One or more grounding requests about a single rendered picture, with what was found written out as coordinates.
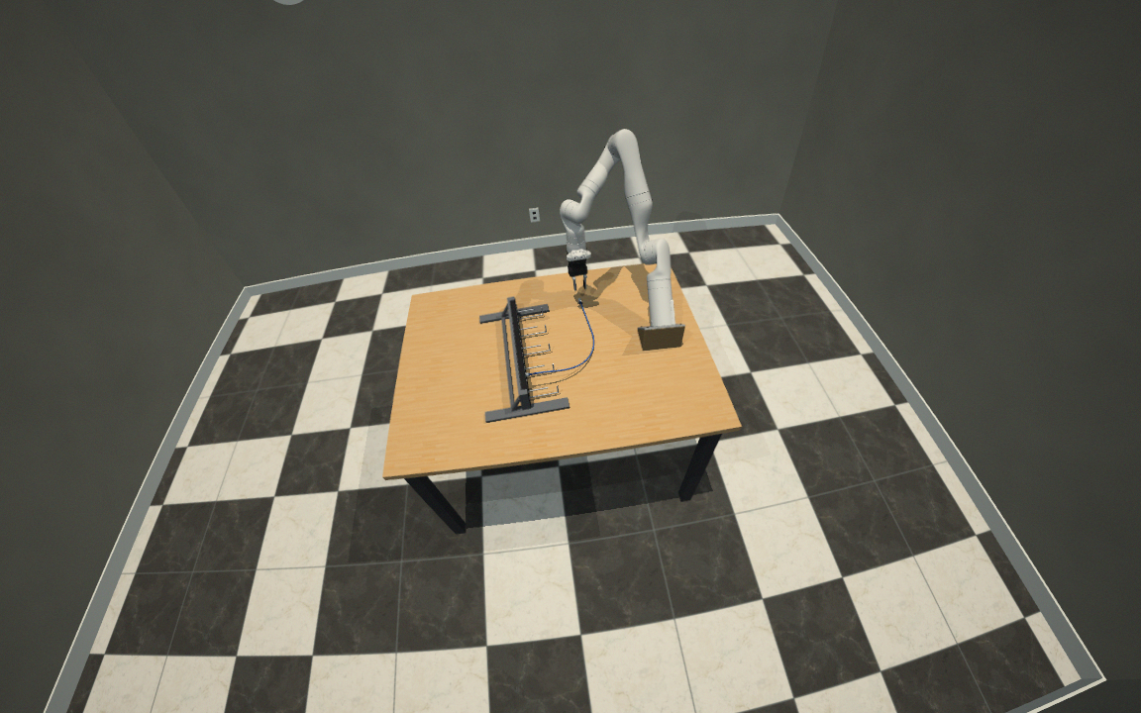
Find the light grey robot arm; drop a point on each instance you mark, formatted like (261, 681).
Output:
(640, 206)

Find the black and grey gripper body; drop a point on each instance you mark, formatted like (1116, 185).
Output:
(577, 255)

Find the black patch panel rack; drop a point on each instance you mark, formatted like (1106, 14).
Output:
(524, 395)

